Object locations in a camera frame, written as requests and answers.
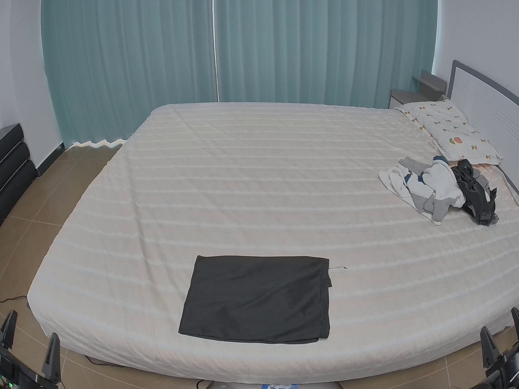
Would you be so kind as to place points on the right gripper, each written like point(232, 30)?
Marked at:
point(507, 373)

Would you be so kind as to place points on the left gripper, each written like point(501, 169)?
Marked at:
point(24, 373)

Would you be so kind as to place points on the pile of clothes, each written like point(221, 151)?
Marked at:
point(438, 189)

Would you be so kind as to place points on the bed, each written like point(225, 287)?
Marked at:
point(243, 176)

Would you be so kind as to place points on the black chest of drawers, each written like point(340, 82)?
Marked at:
point(12, 168)

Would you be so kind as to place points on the white printed pillow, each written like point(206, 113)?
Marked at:
point(450, 132)

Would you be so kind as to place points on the grey bedside table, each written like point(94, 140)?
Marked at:
point(409, 95)

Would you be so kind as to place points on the blue-green curtain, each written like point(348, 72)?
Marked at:
point(129, 55)
point(324, 35)

